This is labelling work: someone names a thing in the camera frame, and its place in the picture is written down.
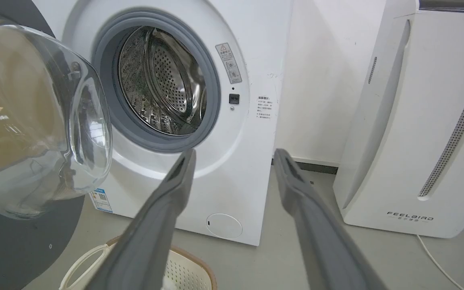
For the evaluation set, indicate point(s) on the white laundry basket brown rim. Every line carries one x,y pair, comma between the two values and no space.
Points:
183,274

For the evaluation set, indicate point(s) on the white Feelbird air purifier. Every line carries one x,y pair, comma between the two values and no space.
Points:
417,121

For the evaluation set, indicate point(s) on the white front-load washing machine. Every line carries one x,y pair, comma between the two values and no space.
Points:
232,100

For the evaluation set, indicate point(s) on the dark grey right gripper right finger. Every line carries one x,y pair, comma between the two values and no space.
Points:
320,237

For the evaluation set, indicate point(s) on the washing machine door glass bowl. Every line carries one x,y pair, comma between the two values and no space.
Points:
26,121

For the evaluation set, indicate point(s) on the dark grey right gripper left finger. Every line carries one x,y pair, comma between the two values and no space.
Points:
151,233

